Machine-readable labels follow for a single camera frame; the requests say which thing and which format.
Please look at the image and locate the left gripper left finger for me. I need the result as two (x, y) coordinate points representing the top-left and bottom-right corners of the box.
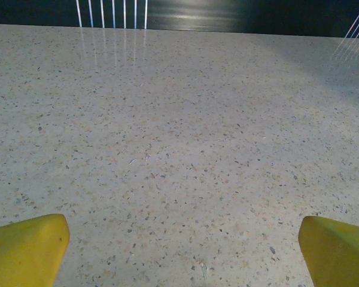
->
(0, 213), (71, 287)

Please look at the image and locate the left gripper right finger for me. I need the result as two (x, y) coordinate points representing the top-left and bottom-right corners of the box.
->
(298, 215), (359, 287)

